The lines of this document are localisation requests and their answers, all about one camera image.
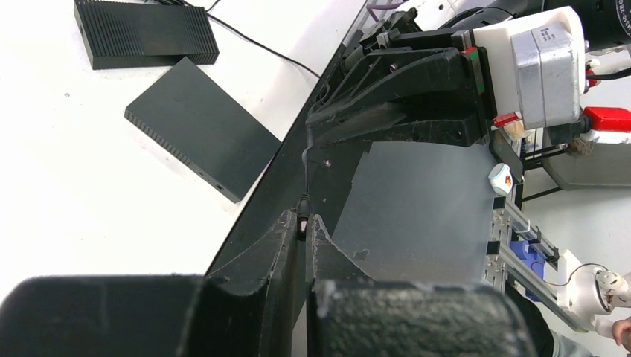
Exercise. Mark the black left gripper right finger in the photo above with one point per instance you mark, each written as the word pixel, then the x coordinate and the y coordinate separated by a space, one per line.
pixel 350 314

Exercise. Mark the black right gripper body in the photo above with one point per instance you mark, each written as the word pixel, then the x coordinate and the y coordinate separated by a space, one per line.
pixel 400 30

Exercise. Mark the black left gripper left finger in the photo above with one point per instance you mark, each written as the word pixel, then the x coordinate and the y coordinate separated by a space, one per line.
pixel 245 308

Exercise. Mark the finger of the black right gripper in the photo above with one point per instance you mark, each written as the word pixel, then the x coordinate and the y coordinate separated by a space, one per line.
pixel 394 74
pixel 460 126

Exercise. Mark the black Mercury switch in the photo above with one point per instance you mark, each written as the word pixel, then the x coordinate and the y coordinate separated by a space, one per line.
pixel 186 113

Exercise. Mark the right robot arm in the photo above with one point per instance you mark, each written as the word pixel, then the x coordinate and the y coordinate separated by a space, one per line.
pixel 606 27

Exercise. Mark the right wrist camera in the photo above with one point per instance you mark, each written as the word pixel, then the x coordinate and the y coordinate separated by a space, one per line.
pixel 537 66

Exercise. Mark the ribbed black network switch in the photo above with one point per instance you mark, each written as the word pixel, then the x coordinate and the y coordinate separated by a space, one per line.
pixel 132 35

